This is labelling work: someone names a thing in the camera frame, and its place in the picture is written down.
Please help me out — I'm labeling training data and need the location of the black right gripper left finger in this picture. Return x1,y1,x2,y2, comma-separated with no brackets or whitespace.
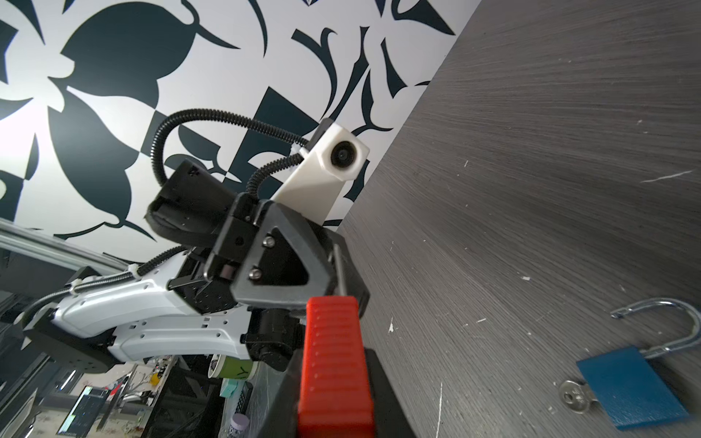
257,350,303,438

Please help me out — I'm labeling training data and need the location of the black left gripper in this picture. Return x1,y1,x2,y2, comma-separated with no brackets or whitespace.
204,193,371,318

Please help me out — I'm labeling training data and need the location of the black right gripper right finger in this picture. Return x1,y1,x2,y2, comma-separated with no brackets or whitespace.
365,349,416,438

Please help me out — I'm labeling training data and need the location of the red safety padlock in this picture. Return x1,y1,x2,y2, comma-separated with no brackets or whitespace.
298,296,375,438

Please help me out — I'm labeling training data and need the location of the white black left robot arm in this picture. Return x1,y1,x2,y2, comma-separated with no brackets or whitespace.
16,109,370,373

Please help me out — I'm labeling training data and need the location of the right blue padlock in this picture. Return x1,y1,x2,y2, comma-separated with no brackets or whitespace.
559,297,700,431

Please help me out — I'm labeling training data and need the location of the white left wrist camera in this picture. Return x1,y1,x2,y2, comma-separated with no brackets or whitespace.
272,119,370,226

